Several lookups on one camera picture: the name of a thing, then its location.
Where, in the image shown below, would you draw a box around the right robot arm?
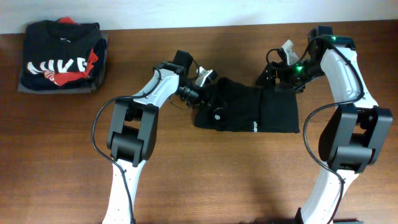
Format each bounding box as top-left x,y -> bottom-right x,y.
262,26 -> 393,224

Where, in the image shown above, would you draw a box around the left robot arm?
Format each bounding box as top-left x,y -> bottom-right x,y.
103,50 -> 217,223

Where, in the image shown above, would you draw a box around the red folded shirt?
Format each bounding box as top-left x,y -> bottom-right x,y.
36,19 -> 101,86

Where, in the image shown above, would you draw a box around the black t-shirt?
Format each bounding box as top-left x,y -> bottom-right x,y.
193,77 -> 300,133

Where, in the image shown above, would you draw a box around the black Nike folded shirt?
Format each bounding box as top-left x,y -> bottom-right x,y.
23,20 -> 101,75

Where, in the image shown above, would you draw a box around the navy folded shirt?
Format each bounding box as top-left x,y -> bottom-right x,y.
20,39 -> 108,91

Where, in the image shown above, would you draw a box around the grey folded shirt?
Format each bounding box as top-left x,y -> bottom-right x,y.
17,33 -> 109,95

